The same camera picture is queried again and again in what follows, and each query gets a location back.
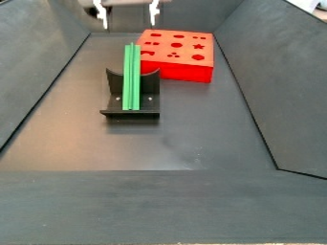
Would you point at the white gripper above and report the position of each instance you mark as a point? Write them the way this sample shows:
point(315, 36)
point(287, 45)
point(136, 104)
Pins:
point(154, 8)

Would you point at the green star-profile bar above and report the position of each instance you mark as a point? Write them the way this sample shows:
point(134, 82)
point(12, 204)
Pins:
point(131, 82)

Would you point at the black L-shaped fixture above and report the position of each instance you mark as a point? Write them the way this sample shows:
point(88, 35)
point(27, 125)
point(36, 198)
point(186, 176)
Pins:
point(150, 96)

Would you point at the red shape-sorter block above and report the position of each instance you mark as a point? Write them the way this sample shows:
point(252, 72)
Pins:
point(182, 54)

